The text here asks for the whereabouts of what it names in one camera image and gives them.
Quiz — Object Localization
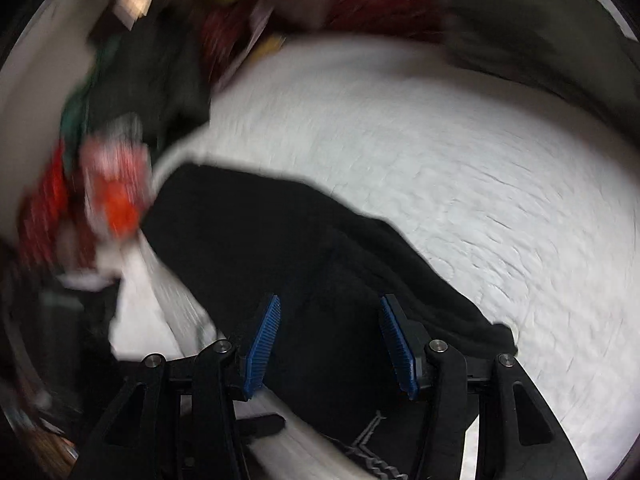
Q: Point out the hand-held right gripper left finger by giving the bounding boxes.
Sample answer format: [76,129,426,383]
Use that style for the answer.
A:
[67,294,288,480]

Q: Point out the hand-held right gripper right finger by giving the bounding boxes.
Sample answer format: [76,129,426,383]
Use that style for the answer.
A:
[377,294,588,480]

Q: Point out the black pants with yellow patch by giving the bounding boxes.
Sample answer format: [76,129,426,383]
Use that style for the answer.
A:
[140,162,518,480]

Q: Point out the white quilted mattress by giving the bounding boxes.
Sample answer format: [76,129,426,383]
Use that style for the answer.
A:
[107,35,640,480]

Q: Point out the plastic bag with orange cloth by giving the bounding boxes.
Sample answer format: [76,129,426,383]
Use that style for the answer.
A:
[80,115,153,241]

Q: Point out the dark green jacket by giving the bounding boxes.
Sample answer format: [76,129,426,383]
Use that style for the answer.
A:
[85,10,213,161]

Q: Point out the green cloth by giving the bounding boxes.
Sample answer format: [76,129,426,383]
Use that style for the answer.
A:
[60,50,116,161]

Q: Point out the red patterned blanket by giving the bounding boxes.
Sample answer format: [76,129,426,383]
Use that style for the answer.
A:
[200,0,451,91]

